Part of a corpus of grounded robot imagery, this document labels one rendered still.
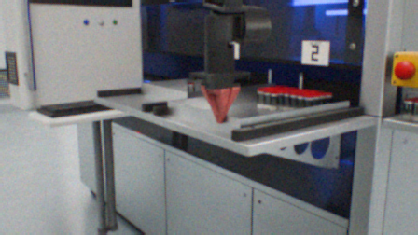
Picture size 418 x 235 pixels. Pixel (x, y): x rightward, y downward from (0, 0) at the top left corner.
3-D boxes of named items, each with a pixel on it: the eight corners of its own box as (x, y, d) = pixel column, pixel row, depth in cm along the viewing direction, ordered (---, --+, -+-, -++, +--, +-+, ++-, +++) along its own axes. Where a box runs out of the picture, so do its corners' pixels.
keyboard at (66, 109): (136, 99, 163) (136, 93, 163) (156, 103, 153) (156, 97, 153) (36, 112, 137) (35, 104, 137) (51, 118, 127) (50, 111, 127)
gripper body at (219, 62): (251, 81, 78) (251, 42, 76) (209, 86, 72) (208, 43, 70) (229, 78, 83) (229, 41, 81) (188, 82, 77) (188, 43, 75)
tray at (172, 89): (223, 85, 149) (223, 76, 148) (275, 93, 128) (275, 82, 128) (141, 93, 129) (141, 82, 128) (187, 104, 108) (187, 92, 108)
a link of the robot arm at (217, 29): (199, 10, 75) (214, 9, 70) (229, 11, 79) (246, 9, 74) (199, 48, 77) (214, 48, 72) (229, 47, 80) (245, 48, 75)
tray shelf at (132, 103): (215, 89, 153) (215, 84, 153) (391, 120, 98) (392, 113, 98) (93, 102, 125) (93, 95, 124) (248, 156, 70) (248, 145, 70)
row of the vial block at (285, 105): (261, 104, 108) (261, 88, 107) (314, 116, 94) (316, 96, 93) (255, 105, 107) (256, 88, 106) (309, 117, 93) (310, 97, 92)
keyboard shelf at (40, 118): (129, 102, 173) (129, 95, 172) (168, 111, 152) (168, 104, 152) (20, 116, 144) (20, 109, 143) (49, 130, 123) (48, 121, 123)
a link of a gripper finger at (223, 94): (249, 122, 79) (250, 75, 77) (221, 128, 75) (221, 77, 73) (227, 117, 84) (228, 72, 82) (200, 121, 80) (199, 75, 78)
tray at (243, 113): (270, 101, 116) (270, 89, 115) (348, 115, 95) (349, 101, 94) (167, 115, 96) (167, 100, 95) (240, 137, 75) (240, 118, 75)
